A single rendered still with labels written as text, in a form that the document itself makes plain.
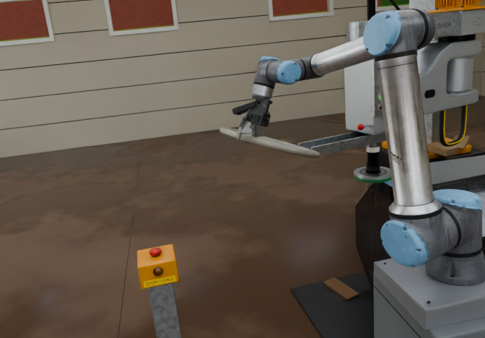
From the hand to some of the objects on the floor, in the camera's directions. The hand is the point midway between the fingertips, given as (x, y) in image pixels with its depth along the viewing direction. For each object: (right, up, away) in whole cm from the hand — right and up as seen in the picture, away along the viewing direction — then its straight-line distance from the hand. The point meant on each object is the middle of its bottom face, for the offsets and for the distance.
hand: (245, 141), depth 189 cm
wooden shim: (+65, -96, +107) cm, 158 cm away
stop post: (-19, -141, -19) cm, 144 cm away
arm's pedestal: (+78, -132, -19) cm, 155 cm away
